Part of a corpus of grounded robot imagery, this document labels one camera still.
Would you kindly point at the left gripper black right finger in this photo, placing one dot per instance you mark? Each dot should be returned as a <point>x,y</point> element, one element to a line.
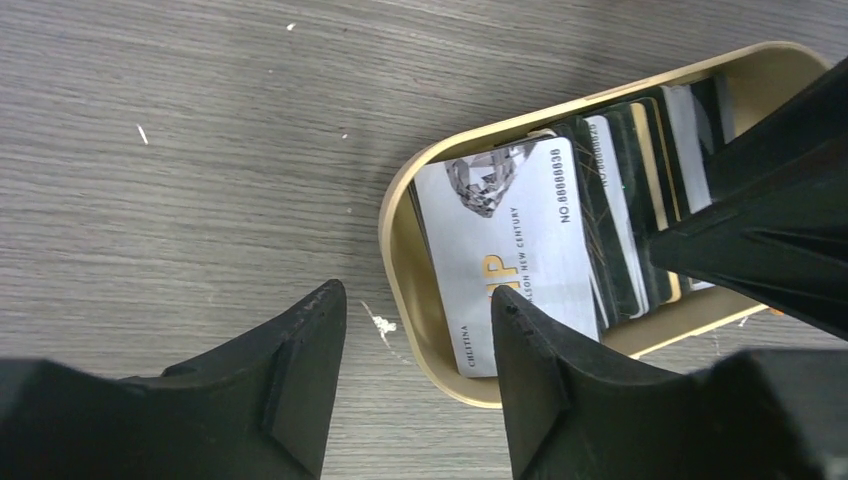
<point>576,409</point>

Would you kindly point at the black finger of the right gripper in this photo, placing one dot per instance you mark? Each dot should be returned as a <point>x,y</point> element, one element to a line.
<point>777,231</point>

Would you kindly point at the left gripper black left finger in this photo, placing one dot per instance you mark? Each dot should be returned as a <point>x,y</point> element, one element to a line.
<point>256,407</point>

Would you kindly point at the oval wooden card tray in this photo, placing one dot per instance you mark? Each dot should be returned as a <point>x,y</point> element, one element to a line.
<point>761,77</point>

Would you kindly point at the white VIP diamond card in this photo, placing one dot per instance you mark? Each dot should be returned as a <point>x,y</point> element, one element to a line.
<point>506,217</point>

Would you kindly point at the stack of credit cards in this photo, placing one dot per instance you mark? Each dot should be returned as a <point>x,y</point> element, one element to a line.
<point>641,169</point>

